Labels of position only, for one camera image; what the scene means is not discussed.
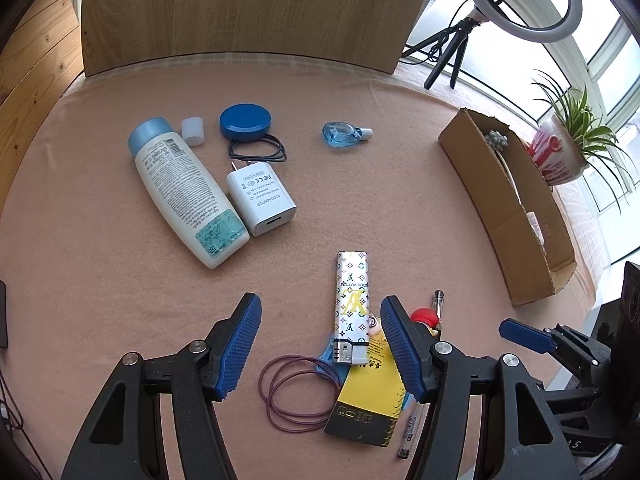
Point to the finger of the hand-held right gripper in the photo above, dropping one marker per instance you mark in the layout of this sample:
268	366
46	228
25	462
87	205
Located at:
522	334

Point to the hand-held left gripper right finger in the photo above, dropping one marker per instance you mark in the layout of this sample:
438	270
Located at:
405	355

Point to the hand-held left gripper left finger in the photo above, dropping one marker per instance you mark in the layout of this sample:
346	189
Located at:
237	355

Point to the white patterned lighter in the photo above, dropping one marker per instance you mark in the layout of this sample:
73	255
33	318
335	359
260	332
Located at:
351	300

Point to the brown cardboard box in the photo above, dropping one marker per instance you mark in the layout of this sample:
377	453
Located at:
505	225

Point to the white massager with grey balls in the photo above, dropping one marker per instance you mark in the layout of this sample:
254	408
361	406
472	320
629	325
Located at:
496	140

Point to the yellow and black card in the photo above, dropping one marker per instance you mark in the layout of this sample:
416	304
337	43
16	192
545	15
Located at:
367	395

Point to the light blue plastic piece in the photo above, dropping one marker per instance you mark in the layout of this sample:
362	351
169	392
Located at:
326	357

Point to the clear ballpoint pen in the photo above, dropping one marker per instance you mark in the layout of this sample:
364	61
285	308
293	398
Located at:
409	435

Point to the white charger adapter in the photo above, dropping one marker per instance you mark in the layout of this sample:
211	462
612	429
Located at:
260	200

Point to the white lotion bottle blue cap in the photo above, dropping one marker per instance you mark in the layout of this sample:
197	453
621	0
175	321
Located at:
182	190

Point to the potted spider plant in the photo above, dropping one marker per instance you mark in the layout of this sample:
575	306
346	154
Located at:
555	155

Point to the small translucent white cap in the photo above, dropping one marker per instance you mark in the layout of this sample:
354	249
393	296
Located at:
193	131

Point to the small blue eye drop bottle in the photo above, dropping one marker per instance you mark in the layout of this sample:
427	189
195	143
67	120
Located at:
340	136

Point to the blue round lid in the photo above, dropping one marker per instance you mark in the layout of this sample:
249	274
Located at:
245	120

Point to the black power adapter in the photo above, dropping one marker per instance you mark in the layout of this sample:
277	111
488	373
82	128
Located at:
3	315

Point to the large brown wooden board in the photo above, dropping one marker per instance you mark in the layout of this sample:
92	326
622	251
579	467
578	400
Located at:
250	10

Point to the pine wood plank panel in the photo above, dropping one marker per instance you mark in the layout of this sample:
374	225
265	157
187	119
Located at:
30	60

